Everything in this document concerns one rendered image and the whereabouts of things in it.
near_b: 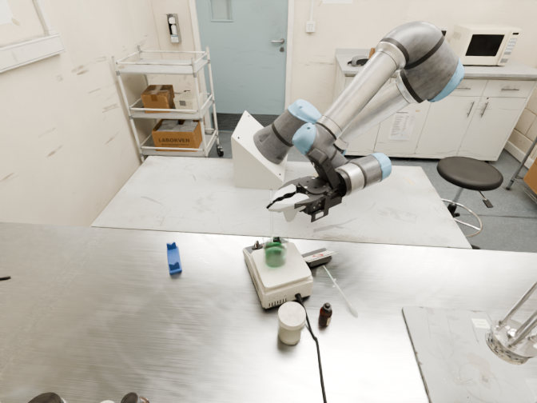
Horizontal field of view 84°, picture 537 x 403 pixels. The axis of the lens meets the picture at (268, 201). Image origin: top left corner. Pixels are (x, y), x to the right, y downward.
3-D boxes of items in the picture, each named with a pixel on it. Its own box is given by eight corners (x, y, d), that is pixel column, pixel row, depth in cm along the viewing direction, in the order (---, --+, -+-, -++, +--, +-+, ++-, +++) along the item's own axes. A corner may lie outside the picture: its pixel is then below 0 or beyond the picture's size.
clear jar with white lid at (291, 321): (286, 351, 65) (287, 331, 60) (272, 328, 69) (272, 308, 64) (308, 337, 67) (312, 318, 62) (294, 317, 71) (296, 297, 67)
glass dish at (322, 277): (328, 290, 77) (329, 285, 76) (311, 278, 80) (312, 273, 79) (340, 278, 80) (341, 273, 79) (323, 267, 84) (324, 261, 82)
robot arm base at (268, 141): (257, 128, 121) (274, 111, 116) (283, 153, 125) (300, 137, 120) (248, 143, 109) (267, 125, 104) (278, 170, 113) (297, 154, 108)
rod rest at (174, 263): (166, 249, 89) (164, 241, 87) (178, 247, 90) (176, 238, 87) (169, 275, 81) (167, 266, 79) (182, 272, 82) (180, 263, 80)
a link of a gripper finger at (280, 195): (267, 224, 67) (300, 209, 71) (266, 203, 64) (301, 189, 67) (260, 216, 70) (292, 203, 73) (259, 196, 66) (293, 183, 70)
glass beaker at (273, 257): (258, 267, 73) (257, 242, 68) (267, 249, 78) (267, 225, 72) (285, 274, 71) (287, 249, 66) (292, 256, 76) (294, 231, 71)
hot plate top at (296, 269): (250, 253, 77) (250, 251, 76) (292, 242, 80) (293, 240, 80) (264, 290, 68) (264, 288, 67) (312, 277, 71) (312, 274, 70)
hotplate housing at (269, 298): (242, 254, 87) (240, 234, 83) (284, 244, 91) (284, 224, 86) (266, 320, 71) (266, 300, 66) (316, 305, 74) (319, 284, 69)
